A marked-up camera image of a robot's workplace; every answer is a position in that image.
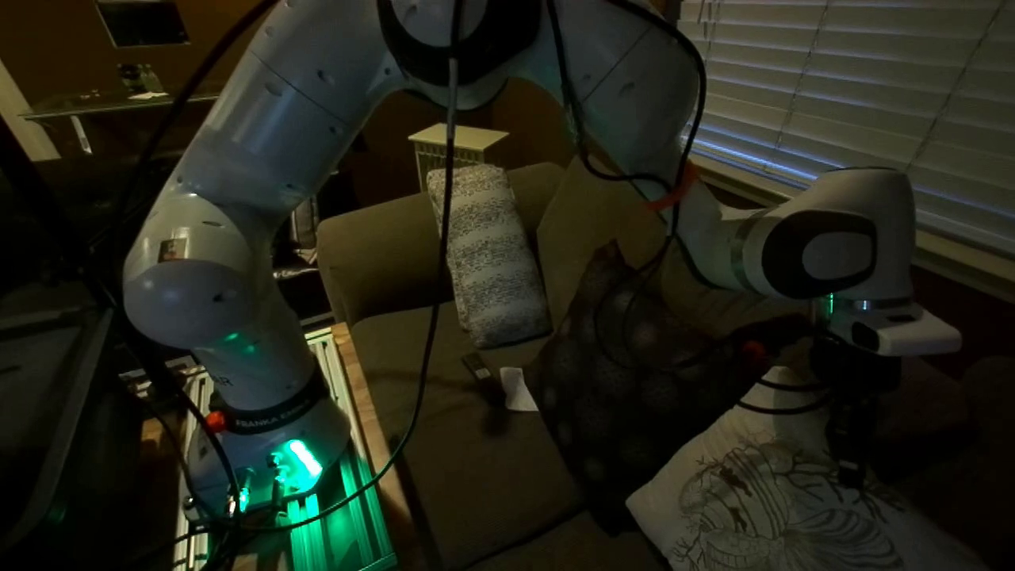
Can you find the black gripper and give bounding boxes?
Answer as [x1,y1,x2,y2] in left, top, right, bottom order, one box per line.
[808,346,903,487]

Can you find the white pillow with coral print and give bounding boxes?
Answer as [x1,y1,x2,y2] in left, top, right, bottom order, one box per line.
[624,363,991,571]

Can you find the dark pillow with floral embroidery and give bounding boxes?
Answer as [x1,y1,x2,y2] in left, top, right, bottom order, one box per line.
[524,240,769,537]

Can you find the robot base mounting table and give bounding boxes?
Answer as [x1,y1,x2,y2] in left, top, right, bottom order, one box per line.
[169,321,432,571]

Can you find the white paper sheet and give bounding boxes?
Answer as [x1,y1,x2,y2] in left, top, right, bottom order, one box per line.
[494,363,541,416]

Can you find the white window blinds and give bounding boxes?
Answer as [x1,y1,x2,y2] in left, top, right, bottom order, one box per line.
[674,0,1015,261]

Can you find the black remote control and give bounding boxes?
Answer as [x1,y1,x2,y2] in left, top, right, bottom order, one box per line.
[460,349,506,414]

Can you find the brown fabric sofa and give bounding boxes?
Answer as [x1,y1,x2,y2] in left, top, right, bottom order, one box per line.
[314,151,1015,571]

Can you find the red cable tie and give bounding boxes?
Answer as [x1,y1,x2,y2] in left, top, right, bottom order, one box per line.
[642,161,704,218]

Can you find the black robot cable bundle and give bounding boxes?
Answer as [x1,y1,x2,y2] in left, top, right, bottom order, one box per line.
[103,0,849,571]

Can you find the wooden wall shelf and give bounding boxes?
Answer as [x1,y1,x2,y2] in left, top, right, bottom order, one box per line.
[26,83,219,121]

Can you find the dark framed wall picture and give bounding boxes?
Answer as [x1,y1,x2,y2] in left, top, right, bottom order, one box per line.
[91,0,194,52]

